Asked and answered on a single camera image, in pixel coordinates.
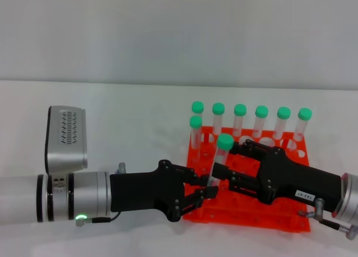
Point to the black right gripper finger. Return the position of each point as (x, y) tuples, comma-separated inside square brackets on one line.
[(251, 151), (243, 181)]

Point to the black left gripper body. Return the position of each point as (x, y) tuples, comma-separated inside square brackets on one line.
[(145, 191)]

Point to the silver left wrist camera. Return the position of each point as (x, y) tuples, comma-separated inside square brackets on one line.
[(65, 151)]

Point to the green capped clear test tube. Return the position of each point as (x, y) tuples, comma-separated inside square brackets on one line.
[(197, 107), (304, 114), (261, 111), (195, 121), (283, 113), (225, 142), (240, 110), (218, 108)]

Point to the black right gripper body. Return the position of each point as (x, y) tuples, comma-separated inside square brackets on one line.
[(296, 181)]

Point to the orange test tube rack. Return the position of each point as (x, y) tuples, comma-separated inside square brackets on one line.
[(251, 213)]

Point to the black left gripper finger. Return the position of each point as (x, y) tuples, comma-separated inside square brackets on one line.
[(208, 192), (200, 179)]

